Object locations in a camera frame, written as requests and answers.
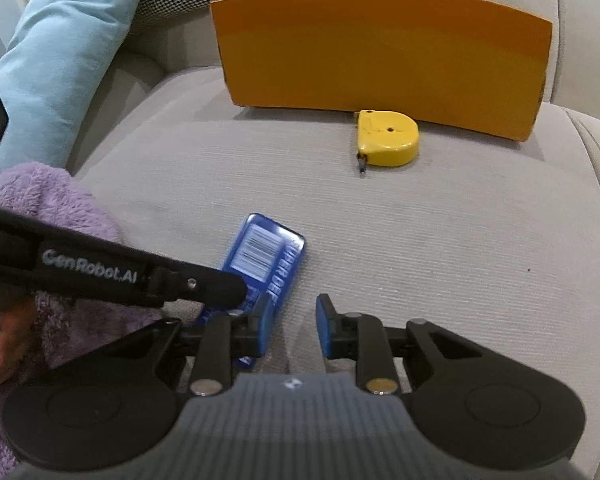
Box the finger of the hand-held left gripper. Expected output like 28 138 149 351
147 266 247 308

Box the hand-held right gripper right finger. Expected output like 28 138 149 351
316 294 486 395

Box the purple fleece clothing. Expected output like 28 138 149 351
0 161 163 480

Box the person's left hand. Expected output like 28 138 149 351
0 305 38 396

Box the light blue pillow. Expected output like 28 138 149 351
0 0 153 176

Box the beige sofa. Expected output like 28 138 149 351
0 0 600 480

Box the orange cardboard box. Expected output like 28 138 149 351
210 0 553 142

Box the yellow tape measure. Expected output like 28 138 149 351
352 109 421 177

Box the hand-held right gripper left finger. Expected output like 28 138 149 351
115 294 275 396

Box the blue box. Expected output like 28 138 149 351
197 212 307 366

